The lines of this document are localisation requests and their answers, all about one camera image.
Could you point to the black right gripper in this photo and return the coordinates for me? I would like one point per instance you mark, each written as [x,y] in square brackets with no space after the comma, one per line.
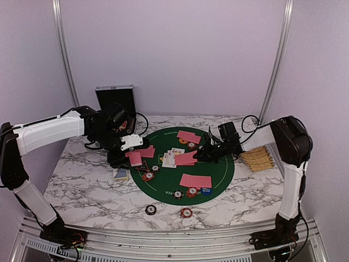
[205,150]

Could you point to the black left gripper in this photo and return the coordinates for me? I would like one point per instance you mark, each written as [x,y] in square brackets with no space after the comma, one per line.
[116,161]

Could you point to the red playing card deck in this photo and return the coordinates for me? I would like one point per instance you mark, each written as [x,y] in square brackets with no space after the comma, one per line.
[135,158]

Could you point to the red card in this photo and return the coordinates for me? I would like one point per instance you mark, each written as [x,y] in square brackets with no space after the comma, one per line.
[147,147]
[194,139]
[203,182]
[148,153]
[185,135]
[190,181]

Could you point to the black red triangular dealer button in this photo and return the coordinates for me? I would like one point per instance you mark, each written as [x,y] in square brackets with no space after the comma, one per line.
[143,167]

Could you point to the orange round big blind button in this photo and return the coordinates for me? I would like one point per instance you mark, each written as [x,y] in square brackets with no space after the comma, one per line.
[183,141]

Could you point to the face up community card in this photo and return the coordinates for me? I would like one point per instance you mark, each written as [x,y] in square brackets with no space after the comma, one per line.
[165,163]
[171,155]

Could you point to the blue small blind button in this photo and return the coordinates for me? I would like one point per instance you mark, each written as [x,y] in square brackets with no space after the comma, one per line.
[206,191]

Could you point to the black orange 100 chip stack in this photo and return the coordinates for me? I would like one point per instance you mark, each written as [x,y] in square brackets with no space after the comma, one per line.
[150,210]

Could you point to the red beige 5 chip stack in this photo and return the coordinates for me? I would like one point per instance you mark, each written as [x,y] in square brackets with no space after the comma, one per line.
[186,213]

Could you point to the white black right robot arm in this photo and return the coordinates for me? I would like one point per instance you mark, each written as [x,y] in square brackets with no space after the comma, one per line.
[294,146]

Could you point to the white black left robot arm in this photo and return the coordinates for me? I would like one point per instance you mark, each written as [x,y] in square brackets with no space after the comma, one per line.
[101,127]

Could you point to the blue gold card box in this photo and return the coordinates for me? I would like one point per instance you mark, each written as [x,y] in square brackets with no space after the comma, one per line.
[120,174]

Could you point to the woven bamboo tray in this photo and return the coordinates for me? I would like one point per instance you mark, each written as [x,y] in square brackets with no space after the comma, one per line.
[259,159]

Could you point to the round green poker mat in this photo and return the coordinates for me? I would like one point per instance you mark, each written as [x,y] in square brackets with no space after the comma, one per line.
[166,180]

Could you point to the aluminium poker chip case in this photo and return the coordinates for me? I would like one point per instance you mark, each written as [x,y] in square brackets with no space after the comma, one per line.
[123,95]

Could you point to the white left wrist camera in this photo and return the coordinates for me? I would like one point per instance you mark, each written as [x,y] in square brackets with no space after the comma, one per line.
[129,141]

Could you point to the front aluminium rail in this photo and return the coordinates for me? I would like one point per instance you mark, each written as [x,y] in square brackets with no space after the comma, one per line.
[215,244]

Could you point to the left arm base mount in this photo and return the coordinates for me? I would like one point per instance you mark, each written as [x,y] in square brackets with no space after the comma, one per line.
[67,237]

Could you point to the right aluminium frame post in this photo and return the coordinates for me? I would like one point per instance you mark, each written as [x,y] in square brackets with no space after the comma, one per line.
[280,52]

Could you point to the aluminium frame post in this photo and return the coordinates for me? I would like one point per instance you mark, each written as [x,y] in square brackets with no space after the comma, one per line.
[280,52]
[58,18]

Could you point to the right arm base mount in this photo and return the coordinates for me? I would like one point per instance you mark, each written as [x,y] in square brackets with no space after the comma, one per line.
[269,239]

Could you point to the left aluminium frame post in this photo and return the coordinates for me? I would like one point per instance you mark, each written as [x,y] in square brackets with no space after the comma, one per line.
[58,18]

